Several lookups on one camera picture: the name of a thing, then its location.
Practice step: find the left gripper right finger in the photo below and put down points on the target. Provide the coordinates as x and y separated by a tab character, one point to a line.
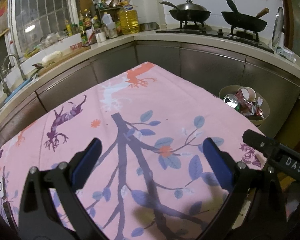
254	207

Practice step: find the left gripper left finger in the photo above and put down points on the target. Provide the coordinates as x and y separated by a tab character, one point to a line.
38	217

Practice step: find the pink red snack wrapper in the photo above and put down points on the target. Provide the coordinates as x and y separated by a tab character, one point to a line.
250	109

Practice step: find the green soda can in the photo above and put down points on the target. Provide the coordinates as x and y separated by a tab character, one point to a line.
232	101

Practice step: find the pink paper cup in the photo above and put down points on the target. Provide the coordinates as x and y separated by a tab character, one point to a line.
248	93

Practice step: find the beige trash bin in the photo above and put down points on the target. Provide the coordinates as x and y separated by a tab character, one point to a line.
232	89

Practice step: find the chrome kitchen faucet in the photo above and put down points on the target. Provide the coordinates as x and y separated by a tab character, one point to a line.
11	74

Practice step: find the kitchen window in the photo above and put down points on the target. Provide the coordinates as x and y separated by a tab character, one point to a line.
34	20

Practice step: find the pink floral tablecloth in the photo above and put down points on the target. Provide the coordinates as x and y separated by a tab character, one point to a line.
152	180

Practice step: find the gas stove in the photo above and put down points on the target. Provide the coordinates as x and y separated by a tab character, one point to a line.
242	36

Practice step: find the glass pot lid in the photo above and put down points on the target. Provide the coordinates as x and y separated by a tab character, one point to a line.
278	27

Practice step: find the black frying pan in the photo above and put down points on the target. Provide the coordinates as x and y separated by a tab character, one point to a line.
243	21

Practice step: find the wooden cutting board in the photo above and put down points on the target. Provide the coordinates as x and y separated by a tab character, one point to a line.
59	59

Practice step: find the wok with lid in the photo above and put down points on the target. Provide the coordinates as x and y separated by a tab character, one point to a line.
188	12

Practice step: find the large cooking oil bottle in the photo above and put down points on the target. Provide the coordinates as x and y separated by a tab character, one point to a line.
128	17

